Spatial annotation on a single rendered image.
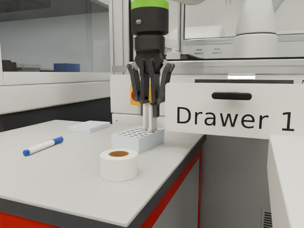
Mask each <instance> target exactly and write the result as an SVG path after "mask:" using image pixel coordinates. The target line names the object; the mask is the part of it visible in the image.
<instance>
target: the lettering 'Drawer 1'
mask: <svg viewBox="0 0 304 228"><path fill-rule="evenodd" d="M180 109H185V110H187V111H188V114H189V117H188V119H187V121H184V122H180ZM198 114H203V112H199V113H197V112H195V124H197V116H198ZM207 114H211V115H213V118H211V117H208V118H206V119H205V120H204V123H205V124H206V125H208V126H210V125H212V124H213V126H215V120H216V117H215V114H214V113H211V112H208V113H206V115H207ZM286 114H287V115H288V118H287V128H282V130H284V131H294V129H290V115H291V112H285V113H283V115H286ZM220 116H221V120H222V125H223V126H226V123H227V120H228V118H229V119H230V124H231V127H234V125H235V123H236V120H237V117H238V114H236V115H235V118H234V121H233V123H232V119H231V115H230V114H227V117H226V120H225V123H224V120H223V115H222V113H220ZM247 116H250V117H251V118H252V120H244V118H245V117H247ZM265 117H267V118H268V117H269V116H268V115H265V116H262V115H260V121H259V129H261V124H262V119H263V118H265ZM190 118H191V113H190V110H189V109H188V108H185V107H177V123H180V124H185V123H187V122H189V121H190ZM208 119H213V122H212V123H211V124H208V123H207V120H208ZM244 122H255V119H254V117H253V116H252V115H250V114H246V115H244V116H243V117H242V120H241V123H242V126H243V127H245V128H254V126H250V127H248V126H246V125H245V124H244Z"/></svg>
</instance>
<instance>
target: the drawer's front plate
mask: <svg viewBox="0 0 304 228"><path fill-rule="evenodd" d="M214 92H239V93H251V95H252V98H251V99H250V100H218V99H213V98H212V93H214ZM177 107H185V108H188V109H189V110H190V113H191V118H190V121H189V122H187V123H177ZM195 112H197V113H199V112H203V114H198V116H197V124H195ZM208 112H211V113H214V114H215V117H216V120H215V126H213V124H212V125H210V126H208V125H206V124H205V123H204V120H205V119H206V118H208V117H211V118H213V115H211V114H207V115H206V113H208ZM285 112H291V115H290V129H294V131H284V130H282V128H287V118H288V115H287V114H286V115H283V113H285ZM220 113H222V115H223V120H224V123H225V120H226V117H227V114H230V115H231V119H232V123H233V121H234V118H235V115H236V114H238V116H237V120H236V123H235V125H234V127H231V124H230V119H229V118H228V120H227V123H226V126H223V125H222V120H221V116H220ZM246 114H250V115H252V116H253V117H254V119H255V122H244V124H245V125H246V126H248V127H250V126H254V128H245V127H243V126H242V123H241V120H242V117H243V116H244V115H246ZM260 115H262V116H265V115H268V116H269V117H268V118H267V117H265V118H263V119H262V124H261V129H259V121H260ZM188 117H189V114H188V111H187V110H185V109H180V122H184V121H187V119H188ZM165 129H166V131H170V132H181V133H197V134H208V135H220V136H231V137H242V138H258V139H269V135H270V134H273V135H285V136H297V137H304V84H248V83H176V82H170V83H167V84H166V86H165Z"/></svg>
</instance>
